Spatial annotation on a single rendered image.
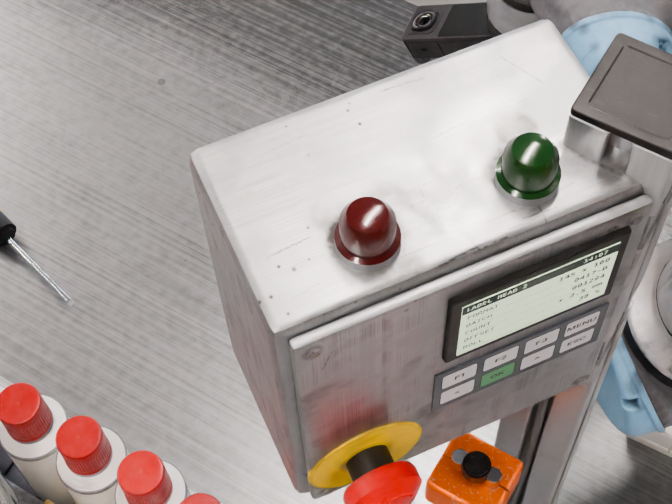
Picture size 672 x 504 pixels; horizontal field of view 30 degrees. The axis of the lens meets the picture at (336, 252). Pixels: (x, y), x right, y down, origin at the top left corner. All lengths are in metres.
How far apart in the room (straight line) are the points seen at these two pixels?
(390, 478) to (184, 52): 0.86
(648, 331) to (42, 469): 0.45
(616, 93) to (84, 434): 0.51
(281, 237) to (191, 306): 0.72
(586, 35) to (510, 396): 0.35
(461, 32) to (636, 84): 0.61
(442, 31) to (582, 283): 0.61
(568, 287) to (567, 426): 0.21
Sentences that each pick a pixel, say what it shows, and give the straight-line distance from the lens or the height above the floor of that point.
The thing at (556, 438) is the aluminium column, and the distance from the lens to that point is 0.76.
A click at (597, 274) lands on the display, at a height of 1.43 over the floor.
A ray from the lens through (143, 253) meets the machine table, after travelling 1.25.
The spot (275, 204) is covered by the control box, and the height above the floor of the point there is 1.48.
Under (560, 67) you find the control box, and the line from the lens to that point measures 0.54.
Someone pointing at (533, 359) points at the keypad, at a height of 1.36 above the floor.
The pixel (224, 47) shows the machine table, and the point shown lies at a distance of 1.38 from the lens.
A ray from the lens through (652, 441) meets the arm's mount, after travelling 1.15.
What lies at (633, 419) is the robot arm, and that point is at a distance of 0.92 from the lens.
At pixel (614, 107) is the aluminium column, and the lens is 0.50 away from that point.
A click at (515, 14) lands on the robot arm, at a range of 1.03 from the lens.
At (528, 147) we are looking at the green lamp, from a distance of 0.49.
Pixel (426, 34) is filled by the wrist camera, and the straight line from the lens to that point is 1.13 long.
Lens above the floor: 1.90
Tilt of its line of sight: 60 degrees down
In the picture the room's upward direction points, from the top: 3 degrees counter-clockwise
